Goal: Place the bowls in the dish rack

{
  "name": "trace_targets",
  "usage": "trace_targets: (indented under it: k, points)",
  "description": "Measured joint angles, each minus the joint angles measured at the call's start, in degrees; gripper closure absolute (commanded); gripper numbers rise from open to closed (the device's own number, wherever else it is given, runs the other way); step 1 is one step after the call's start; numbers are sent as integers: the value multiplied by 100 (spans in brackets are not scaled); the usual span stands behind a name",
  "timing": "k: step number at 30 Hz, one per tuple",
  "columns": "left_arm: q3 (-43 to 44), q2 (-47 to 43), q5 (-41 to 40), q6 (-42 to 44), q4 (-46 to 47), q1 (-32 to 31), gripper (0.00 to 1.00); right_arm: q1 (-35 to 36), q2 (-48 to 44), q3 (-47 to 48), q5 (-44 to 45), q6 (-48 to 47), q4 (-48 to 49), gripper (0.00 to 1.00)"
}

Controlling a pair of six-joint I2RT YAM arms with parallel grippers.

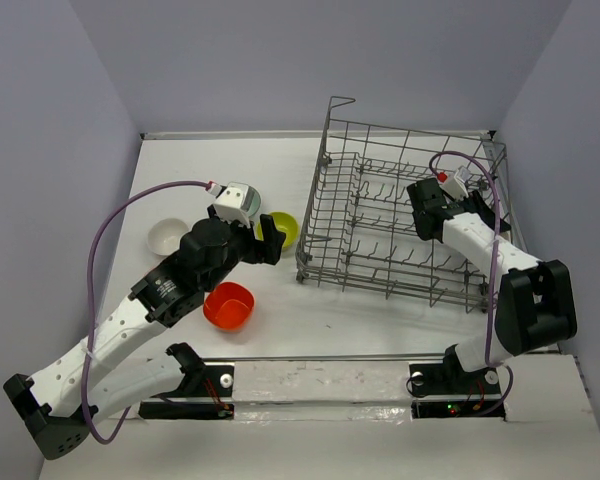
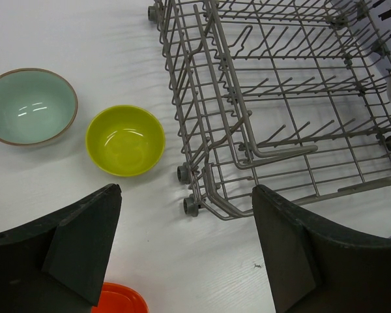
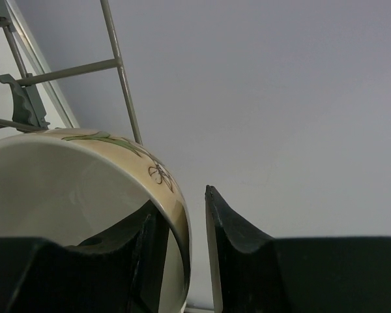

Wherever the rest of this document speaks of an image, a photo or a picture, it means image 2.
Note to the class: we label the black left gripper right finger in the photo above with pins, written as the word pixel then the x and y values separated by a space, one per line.
pixel 316 265

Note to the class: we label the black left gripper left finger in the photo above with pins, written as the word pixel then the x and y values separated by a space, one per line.
pixel 58 262

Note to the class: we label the orange square plastic bowl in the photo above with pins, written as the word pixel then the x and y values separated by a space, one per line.
pixel 116 298

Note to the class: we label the lime green bowl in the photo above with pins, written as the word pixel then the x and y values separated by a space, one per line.
pixel 125 140

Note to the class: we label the celadon green ceramic bowl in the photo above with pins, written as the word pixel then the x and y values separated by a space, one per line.
pixel 36 106

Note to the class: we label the grey wire dish rack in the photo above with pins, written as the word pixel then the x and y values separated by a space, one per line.
pixel 288 94

